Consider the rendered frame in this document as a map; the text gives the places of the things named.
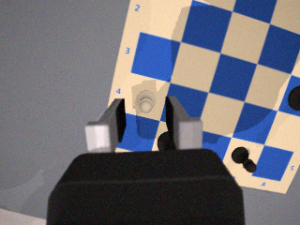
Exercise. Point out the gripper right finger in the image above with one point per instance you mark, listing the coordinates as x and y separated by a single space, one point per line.
185 131

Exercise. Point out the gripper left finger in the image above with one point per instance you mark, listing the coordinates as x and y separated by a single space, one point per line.
104 135

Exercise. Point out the white pawn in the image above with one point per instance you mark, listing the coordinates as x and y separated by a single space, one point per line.
146 101

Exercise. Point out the blue and cream chessboard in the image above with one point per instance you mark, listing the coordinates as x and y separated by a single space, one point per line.
233 63

